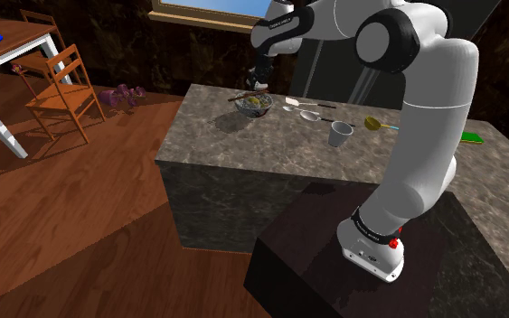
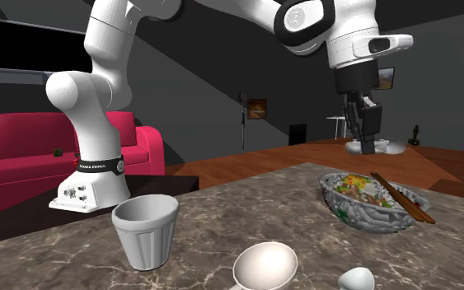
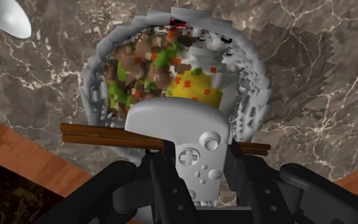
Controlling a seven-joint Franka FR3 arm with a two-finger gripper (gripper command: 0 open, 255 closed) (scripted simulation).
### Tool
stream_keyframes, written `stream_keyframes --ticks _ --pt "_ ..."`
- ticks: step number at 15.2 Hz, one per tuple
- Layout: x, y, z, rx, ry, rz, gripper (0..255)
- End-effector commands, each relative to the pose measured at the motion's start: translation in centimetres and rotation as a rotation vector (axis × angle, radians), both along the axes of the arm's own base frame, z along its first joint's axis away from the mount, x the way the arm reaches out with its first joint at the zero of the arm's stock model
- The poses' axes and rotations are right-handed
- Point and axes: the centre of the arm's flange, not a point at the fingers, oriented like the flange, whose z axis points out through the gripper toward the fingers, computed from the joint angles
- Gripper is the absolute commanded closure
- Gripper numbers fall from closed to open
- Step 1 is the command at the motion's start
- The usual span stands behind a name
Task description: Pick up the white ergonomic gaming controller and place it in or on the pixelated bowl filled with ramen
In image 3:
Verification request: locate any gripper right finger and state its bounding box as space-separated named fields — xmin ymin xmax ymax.
xmin=223 ymin=139 xmax=358 ymax=224

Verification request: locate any brown wooden chopstick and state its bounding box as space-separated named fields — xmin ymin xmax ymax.
xmin=61 ymin=133 xmax=270 ymax=157
xmin=60 ymin=122 xmax=272 ymax=151

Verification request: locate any white bowl of food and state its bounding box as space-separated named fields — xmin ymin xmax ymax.
xmin=79 ymin=6 xmax=272 ymax=144

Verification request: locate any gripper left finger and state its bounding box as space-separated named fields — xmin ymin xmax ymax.
xmin=33 ymin=140 xmax=202 ymax=224

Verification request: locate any white game controller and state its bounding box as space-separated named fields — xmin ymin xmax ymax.
xmin=124 ymin=97 xmax=231 ymax=207

